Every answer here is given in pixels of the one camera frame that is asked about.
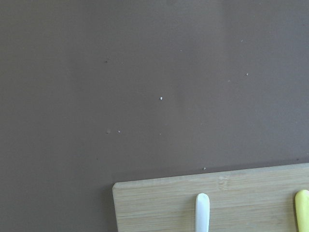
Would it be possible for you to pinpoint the yellow plastic knife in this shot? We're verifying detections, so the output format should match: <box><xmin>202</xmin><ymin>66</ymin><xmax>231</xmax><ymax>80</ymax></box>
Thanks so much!
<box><xmin>295</xmin><ymin>189</ymin><xmax>309</xmax><ymax>232</ymax></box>

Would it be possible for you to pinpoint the white ceramic spoon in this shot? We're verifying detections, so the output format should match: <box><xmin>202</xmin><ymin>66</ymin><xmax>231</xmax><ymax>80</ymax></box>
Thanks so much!
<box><xmin>195</xmin><ymin>193</ymin><xmax>210</xmax><ymax>232</ymax></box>

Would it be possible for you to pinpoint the bamboo cutting board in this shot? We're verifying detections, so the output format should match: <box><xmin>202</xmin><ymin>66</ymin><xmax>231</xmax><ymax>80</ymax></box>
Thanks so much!
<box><xmin>112</xmin><ymin>163</ymin><xmax>309</xmax><ymax>232</ymax></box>

